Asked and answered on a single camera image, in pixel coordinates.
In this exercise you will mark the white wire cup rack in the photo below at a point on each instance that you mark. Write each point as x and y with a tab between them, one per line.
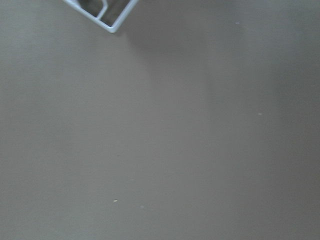
108	14

